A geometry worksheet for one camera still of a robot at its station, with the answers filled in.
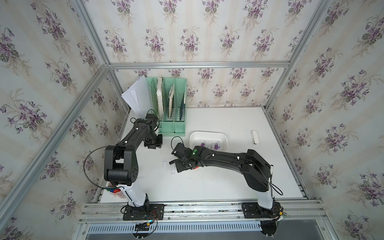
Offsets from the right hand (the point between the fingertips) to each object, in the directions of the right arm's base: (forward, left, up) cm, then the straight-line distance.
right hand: (182, 166), depth 84 cm
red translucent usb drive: (+2, -8, -7) cm, 11 cm away
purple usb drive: (+18, -12, -5) cm, 22 cm away
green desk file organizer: (+34, +7, -6) cm, 35 cm away
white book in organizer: (+39, +16, +17) cm, 45 cm away
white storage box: (+21, -17, -3) cm, 27 cm away
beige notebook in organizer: (+42, +10, +16) cm, 46 cm away
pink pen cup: (-16, +28, +8) cm, 34 cm away
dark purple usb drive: (+16, -22, -5) cm, 28 cm away
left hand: (+12, +14, +3) cm, 18 cm away
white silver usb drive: (+4, +11, -5) cm, 13 cm away
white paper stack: (+39, +29, +19) cm, 52 cm away
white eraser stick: (+21, -48, -3) cm, 52 cm away
